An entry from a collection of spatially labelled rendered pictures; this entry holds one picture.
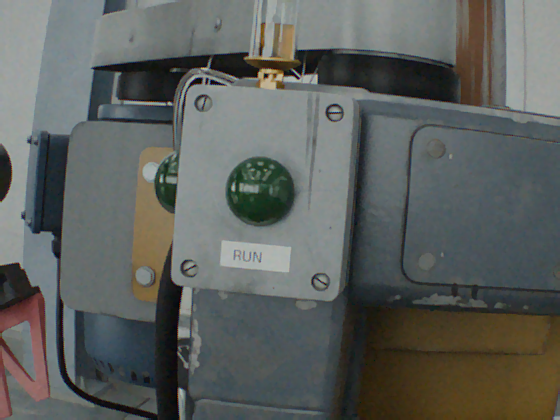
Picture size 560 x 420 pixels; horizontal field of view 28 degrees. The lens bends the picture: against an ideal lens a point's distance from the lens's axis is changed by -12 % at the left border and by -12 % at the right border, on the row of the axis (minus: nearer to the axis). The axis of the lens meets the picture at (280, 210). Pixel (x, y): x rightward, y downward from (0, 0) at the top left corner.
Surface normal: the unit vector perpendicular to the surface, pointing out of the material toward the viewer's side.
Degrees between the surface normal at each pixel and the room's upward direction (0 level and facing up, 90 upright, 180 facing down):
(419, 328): 90
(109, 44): 90
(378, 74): 90
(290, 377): 90
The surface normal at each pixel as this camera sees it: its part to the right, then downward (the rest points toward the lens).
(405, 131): -0.14, 0.04
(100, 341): -0.71, 0.00
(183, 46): -0.86, -0.04
